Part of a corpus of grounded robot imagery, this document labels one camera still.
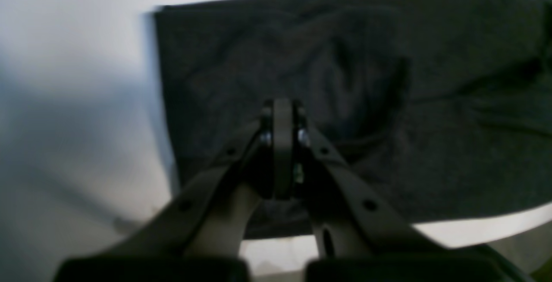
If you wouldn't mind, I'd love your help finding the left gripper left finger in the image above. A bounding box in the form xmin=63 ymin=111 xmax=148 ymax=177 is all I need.
xmin=54 ymin=99 xmax=283 ymax=282

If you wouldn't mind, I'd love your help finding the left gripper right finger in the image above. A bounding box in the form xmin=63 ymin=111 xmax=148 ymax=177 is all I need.
xmin=282 ymin=99 xmax=532 ymax=282

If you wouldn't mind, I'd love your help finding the black t-shirt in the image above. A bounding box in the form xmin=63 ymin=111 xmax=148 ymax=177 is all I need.
xmin=153 ymin=0 xmax=552 ymax=223

